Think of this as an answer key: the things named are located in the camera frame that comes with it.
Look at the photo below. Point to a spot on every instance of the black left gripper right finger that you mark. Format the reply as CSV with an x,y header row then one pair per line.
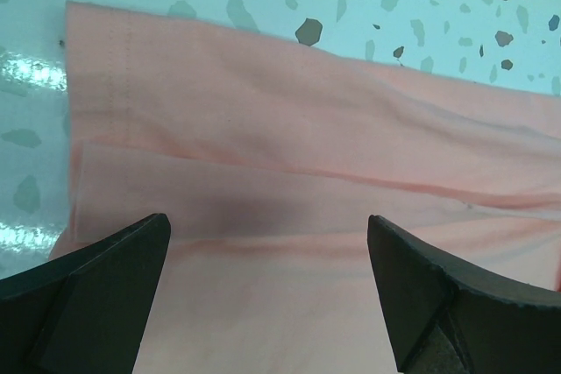
x,y
446,315

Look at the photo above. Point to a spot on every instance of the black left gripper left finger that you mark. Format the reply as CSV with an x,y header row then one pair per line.
x,y
85,312

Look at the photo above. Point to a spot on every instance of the salmon pink t shirt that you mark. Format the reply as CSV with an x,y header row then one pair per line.
x,y
268,157

